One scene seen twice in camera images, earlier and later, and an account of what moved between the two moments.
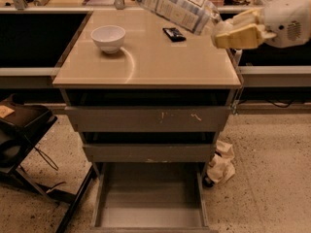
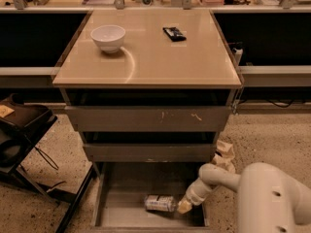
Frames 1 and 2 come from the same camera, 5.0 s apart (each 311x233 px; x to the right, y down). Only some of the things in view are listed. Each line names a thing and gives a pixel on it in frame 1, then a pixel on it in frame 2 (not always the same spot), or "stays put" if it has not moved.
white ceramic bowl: (109, 38) stays put
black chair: (21, 125) stays put
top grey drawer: (145, 118) stays put
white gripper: (286, 20) to (193, 196)
